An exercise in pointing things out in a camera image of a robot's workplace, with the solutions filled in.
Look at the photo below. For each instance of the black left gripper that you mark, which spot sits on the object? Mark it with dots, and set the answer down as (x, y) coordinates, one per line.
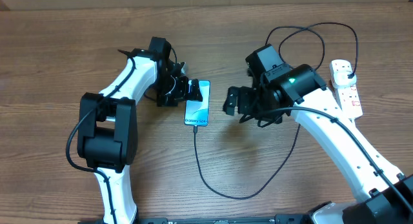
(181, 93)

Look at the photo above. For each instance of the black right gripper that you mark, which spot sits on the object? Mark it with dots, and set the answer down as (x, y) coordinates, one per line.
(243, 94)

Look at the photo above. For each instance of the Galaxy S24 smartphone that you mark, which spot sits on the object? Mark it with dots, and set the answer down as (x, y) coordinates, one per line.
(196, 112)

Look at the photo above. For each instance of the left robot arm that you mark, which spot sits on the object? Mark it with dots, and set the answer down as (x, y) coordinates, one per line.
(107, 135)

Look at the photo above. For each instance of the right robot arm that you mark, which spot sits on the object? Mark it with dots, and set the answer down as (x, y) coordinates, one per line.
(382, 193)

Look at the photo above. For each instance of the white charger plug adapter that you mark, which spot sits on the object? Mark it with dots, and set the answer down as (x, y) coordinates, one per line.
(343, 80)

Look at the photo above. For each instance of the white power strip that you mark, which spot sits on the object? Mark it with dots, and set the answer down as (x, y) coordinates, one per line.
(347, 98)

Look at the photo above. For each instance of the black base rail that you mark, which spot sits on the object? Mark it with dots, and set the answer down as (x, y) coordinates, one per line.
(277, 219)

